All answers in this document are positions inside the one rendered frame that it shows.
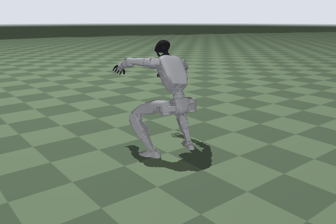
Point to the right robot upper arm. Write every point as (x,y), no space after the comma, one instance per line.
(185,65)

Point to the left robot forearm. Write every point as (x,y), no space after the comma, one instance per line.
(122,65)

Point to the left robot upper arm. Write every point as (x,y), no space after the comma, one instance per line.
(151,62)

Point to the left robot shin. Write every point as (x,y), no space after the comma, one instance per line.
(142,131)

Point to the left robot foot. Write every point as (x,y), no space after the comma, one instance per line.
(155,154)

